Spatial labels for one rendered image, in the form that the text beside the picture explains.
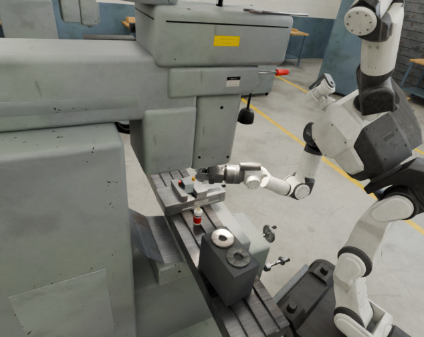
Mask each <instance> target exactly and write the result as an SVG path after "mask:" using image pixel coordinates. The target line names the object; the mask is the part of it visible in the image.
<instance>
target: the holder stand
mask: <svg viewBox="0 0 424 337"><path fill-rule="evenodd" d="M198 266H199V267H200V268H201V270H202V271H203V273H204V274H205V276H206V277H207V279H208V280H209V281H210V283H211V285H212V286H213V287H214V289H215V291H216V292H217V293H218V294H219V296H220V298H221V299H222V300H223V302H224V303H225V305H226V306H227V307H228V306H230V305H231V304H234V303H235V302H237V301H239V300H240V299H242V298H244V297H246V296H247V295H249V294H250V293H251V291H252V287H253V284H254V281H255V278H256V275H257V271H258V269H259V263H258V262H257V260H256V259H255V258H254V257H253V256H252V254H251V253H250V252H249V251H248V250H247V249H246V248H245V247H244V246H243V245H242V243H241V242H240V241H239V240H238V239H237V238H236V236H234V234H232V232H231V231H230V230H229V229H228V228H227V226H224V227H222V228H219V229H216V230H214V231H212V232H210V233H207V234H204V235H202V238H201V248H200V254H199V264H198Z"/></svg>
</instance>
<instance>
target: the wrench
mask: <svg viewBox="0 0 424 337"><path fill-rule="evenodd" d="M243 11H248V12H249V13H268V14H278V15H297V16H306V17H308V16H309V15H308V14H306V13H292V12H283V11H265V10H256V9H244V8H243Z"/></svg>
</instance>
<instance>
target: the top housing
mask: <svg viewBox="0 0 424 337"><path fill-rule="evenodd" d="M134 8H135V27H136V41H138V42H139V43H140V44H141V45H142V46H144V47H145V48H146V49H147V50H148V51H149V52H150V53H151V54H152V55H153V57H154V61H155V63H156V65H157V66H159V67H195V66H268V65H280V64H282V63H283V61H284V58H285V55H286V50H287V46H288V42H289V38H290V33H291V30H292V25H293V19H292V17H291V16H290V15H278V14H268V13H249V12H248V11H243V8H244V9H256V10H265V11H271V10H268V9H263V8H261V7H256V6H253V5H237V4H228V3H223V6H222V7H219V6H216V3H214V2H205V1H190V0H178V3H177V4H176V5H153V4H145V3H134Z"/></svg>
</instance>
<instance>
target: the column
mask: <svg viewBox="0 0 424 337"><path fill-rule="evenodd" d="M0 337H138V333H137V323H136V305H135V295H134V277H133V267H132V249H131V239H130V221H129V211H128V193H127V183H126V165H125V155H124V143H123V141H122V139H121V137H120V134H119V132H118V130H117V127H116V125H115V123H114V122H105V123H97V124H83V125H76V126H62V127H54V128H40V129H33V130H18V131H11V132H0Z"/></svg>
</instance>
